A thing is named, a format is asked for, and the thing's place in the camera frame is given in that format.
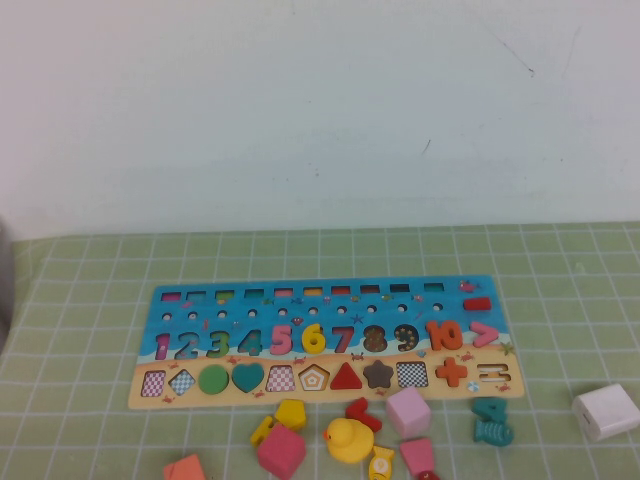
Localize wooden number shape puzzle board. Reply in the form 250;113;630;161
126;274;526;412

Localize pink number five piece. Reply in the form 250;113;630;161
269;324;294;357

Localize red triangle piece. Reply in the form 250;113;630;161
329;361;363;391

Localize green number three piece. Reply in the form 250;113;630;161
206;329;232;359

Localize brown star piece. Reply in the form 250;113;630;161
362;359;395;390

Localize orange number ten piece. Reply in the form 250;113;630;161
424;319;464;352

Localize teal heart piece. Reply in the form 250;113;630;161
230;362;265;394

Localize red number seven piece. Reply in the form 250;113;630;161
344;397;384;434

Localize green circle piece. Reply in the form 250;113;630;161
197;364;230;396

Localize orange plus sign piece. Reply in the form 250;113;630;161
434;357;469;387

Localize pink greater-than sign piece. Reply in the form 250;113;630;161
469;322;500;349

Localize small yellow wooden piece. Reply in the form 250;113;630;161
249;415;275;447

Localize teal number four piece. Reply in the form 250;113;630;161
469;397;509;425

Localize yellow pentagon block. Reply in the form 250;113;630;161
273;398;307;432

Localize light pink square block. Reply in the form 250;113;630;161
384;385;432;440

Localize yellow rubber duck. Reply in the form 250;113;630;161
322;417;375;465

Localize magenta square block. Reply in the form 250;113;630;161
256;423;307;480

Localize yellow wooden fish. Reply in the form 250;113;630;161
367;445;396;480

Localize pink trapezoid block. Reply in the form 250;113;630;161
398;437;434;477

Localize green checkered tablecloth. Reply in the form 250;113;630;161
0;219;640;480

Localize teal wooden fish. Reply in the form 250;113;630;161
472;418;515;448

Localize orange wooden block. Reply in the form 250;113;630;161
162;453;206;480

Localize white cube block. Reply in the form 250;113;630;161
571;383;640;442

